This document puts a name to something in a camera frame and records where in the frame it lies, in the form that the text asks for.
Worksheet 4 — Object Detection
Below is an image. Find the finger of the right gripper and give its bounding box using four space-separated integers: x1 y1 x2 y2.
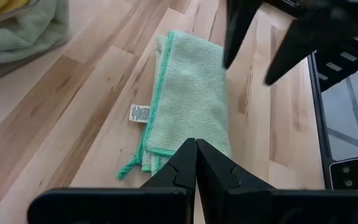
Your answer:
222 0 263 70
264 9 351 87

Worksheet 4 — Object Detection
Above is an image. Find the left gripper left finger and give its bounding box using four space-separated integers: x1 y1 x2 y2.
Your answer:
27 138 198 224

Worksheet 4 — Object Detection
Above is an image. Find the pale green teal-edged towel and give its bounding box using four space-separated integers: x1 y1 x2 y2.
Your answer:
0 0 71 76
116 30 233 181

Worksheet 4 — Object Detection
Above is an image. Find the clear plastic bin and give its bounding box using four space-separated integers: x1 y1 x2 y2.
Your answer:
0 0 71 88

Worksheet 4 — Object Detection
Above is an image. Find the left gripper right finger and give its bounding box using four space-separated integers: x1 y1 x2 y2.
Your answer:
196 138 358 224

